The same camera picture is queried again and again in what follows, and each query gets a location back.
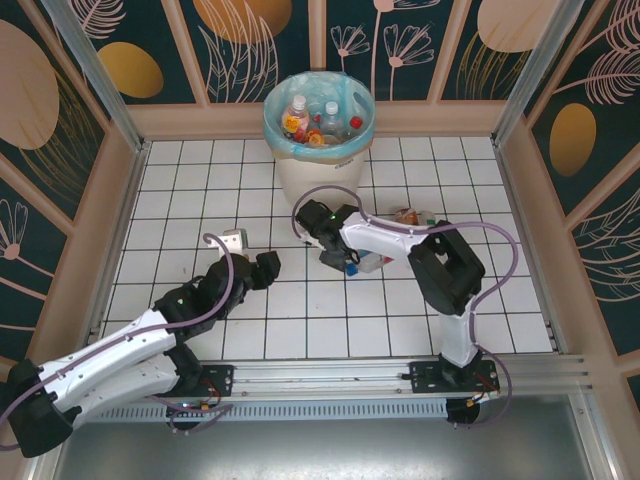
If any cream plastic waste bin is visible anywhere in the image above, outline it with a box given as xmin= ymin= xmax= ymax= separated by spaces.
xmin=274 ymin=139 xmax=374 ymax=209

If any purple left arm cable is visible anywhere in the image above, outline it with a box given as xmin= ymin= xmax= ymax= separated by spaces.
xmin=0 ymin=232 xmax=235 ymax=451

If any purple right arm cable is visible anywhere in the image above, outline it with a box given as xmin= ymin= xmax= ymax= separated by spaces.
xmin=291 ymin=185 xmax=521 ymax=430

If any aluminium table edge rail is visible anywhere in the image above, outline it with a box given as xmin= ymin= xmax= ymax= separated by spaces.
xmin=492 ymin=139 xmax=571 ymax=359
xmin=84 ymin=139 xmax=151 ymax=361

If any pink drink bottle white cap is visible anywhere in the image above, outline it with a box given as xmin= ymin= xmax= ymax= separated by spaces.
xmin=280 ymin=94 xmax=309 ymax=139

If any aluminium frame post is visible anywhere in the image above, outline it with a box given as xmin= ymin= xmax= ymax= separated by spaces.
xmin=39 ymin=0 xmax=151 ymax=154
xmin=490 ymin=0 xmax=601 ymax=149

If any aluminium mounting rail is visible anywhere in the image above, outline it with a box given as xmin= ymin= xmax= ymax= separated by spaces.
xmin=199 ymin=355 xmax=594 ymax=399

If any clear bottle red-white label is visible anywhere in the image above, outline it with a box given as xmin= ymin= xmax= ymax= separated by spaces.
xmin=322 ymin=101 xmax=346 ymax=131

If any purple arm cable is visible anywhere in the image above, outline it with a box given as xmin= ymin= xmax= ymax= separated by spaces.
xmin=291 ymin=185 xmax=521 ymax=430
xmin=0 ymin=232 xmax=235 ymax=451

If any grey slotted cable duct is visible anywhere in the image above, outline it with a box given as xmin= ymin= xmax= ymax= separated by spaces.
xmin=74 ymin=399 xmax=450 ymax=425

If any light blue bin liner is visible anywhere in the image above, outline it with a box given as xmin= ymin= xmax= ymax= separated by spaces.
xmin=263 ymin=70 xmax=376 ymax=162

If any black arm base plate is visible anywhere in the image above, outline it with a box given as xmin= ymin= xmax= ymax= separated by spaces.
xmin=408 ymin=358 xmax=501 ymax=396
xmin=142 ymin=363 xmax=236 ymax=400

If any grey metal sheet panel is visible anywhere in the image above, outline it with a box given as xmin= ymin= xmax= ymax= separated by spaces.
xmin=29 ymin=394 xmax=616 ymax=480

